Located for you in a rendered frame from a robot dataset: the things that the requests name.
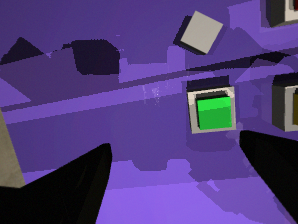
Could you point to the yellow button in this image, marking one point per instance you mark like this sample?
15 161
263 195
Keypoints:
285 106

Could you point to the grey square block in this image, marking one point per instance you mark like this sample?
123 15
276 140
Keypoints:
200 33

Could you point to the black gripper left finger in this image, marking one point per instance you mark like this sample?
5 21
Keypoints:
71 194

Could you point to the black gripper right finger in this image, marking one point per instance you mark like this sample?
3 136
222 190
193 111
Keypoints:
275 159

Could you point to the green button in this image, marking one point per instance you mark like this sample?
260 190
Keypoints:
211 109

